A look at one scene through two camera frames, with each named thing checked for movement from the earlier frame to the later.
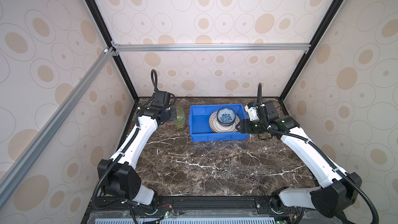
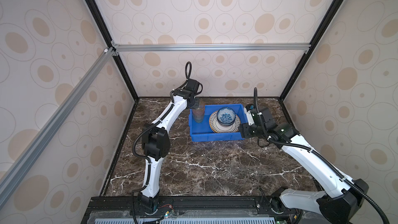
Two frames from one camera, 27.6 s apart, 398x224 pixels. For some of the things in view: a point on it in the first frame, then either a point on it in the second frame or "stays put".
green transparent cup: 180,120 → 198,117
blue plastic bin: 200,129 stays put
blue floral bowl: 226,116 stays put
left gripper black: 173,110 → 196,101
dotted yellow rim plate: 218,128 stays put
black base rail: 187,209 stays put
